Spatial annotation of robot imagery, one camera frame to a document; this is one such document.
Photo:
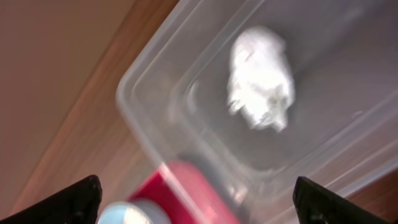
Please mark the small light blue bowl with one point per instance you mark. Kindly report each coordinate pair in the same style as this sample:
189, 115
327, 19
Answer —
142, 211

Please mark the white tissue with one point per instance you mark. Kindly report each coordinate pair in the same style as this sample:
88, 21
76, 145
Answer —
260, 84

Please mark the red plastic tray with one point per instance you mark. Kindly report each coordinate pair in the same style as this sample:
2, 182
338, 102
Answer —
185, 195

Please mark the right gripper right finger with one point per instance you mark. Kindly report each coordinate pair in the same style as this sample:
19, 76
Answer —
315, 204

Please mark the clear plastic bin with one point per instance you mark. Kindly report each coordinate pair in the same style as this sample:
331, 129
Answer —
342, 126

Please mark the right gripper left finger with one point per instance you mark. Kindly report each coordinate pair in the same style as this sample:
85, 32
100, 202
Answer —
77, 204

